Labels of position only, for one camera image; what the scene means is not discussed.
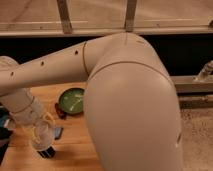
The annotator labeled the green bowl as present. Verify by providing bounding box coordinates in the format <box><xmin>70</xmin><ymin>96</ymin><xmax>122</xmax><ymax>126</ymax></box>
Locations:
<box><xmin>58</xmin><ymin>88</ymin><xmax>84</xmax><ymax>115</ymax></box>

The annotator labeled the blue sponge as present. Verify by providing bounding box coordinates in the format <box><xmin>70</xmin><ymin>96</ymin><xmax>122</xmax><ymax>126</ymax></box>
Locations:
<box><xmin>54</xmin><ymin>127</ymin><xmax>63</xmax><ymax>139</ymax></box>

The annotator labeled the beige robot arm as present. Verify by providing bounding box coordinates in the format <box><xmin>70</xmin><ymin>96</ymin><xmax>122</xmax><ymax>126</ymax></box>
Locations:
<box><xmin>0</xmin><ymin>33</ymin><xmax>183</xmax><ymax>171</ymax></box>

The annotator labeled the beige cloth-wrapped gripper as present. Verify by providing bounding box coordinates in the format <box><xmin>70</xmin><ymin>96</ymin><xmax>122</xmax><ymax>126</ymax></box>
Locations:
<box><xmin>9</xmin><ymin>98</ymin><xmax>55</xmax><ymax>140</ymax></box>

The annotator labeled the black and white eraser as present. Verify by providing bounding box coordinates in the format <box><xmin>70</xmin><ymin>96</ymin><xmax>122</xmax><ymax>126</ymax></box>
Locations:
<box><xmin>38</xmin><ymin>146</ymin><xmax>55</xmax><ymax>158</ymax></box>

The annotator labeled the dark red small object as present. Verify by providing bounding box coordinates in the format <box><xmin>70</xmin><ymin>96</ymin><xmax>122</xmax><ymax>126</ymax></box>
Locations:
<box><xmin>55</xmin><ymin>103</ymin><xmax>66</xmax><ymax>119</ymax></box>

